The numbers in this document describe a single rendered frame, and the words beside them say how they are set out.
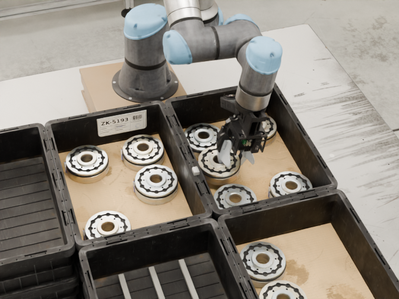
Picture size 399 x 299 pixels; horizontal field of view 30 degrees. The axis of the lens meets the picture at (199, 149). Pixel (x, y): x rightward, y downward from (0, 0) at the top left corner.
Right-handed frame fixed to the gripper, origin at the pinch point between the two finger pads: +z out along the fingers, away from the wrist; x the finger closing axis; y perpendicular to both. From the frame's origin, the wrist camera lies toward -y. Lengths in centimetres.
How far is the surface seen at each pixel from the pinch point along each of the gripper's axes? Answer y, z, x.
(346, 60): -126, 72, 122
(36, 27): -191, 91, -13
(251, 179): 4.0, 3.6, 4.7
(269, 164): 0.3, 2.7, 10.8
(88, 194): -2.4, 8.8, -34.0
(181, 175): 1.1, 2.2, -12.8
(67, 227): 14.4, -0.2, -42.5
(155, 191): 3.6, 4.0, -19.6
